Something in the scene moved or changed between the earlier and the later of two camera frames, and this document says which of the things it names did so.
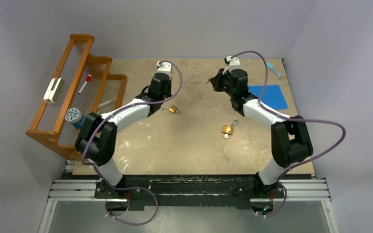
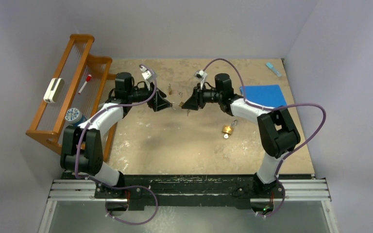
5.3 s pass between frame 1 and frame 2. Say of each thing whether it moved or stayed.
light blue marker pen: stayed
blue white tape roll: stayed
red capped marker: stayed
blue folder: stayed
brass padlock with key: moved
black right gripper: moved
